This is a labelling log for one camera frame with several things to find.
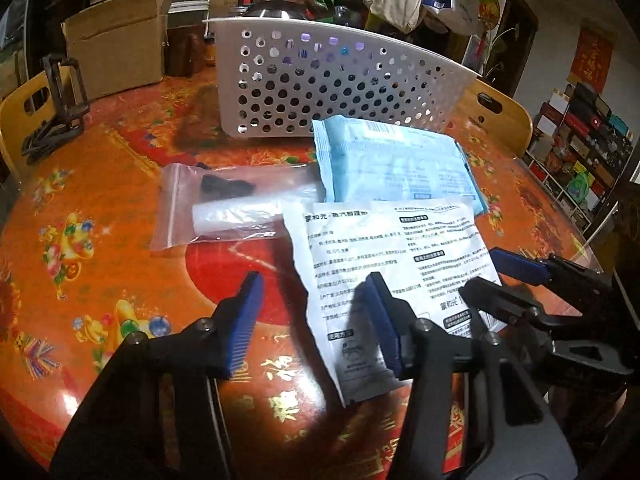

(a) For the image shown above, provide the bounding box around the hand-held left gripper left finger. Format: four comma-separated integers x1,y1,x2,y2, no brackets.
50,271,266,480

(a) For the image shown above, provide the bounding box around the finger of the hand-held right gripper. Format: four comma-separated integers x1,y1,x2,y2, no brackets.
459,277,556,356
490,247,601,291

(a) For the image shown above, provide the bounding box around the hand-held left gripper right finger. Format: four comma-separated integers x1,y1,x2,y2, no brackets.
364,271,581,480

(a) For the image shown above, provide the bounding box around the white printed packet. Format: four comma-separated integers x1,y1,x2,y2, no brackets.
281,201,504,408

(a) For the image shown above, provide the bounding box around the white perforated plastic basket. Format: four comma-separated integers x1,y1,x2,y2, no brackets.
202,16,476,140

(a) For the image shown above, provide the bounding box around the clear zip bag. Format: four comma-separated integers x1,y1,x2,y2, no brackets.
149,162,321,252

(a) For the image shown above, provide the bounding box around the cluttered storage shelf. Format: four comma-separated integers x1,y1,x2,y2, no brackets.
522,82,640,234

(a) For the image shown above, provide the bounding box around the wooden chair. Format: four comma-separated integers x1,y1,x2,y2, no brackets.
447,79,534,159
0,71,62,177

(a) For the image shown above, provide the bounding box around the light blue packet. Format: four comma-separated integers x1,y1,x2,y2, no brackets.
311,116,489,217

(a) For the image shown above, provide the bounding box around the potted plant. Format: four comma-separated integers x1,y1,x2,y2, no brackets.
482,25,522,82

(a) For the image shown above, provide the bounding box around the blue and white bag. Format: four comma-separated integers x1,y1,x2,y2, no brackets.
420,0,482,37

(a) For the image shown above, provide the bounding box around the black phone stand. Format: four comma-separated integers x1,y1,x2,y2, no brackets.
21,55,91,162

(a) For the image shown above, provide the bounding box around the open cardboard box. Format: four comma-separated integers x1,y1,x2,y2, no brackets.
61,0,171,89

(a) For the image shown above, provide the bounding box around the red wall poster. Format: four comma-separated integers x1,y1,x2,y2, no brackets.
571,29,615,94

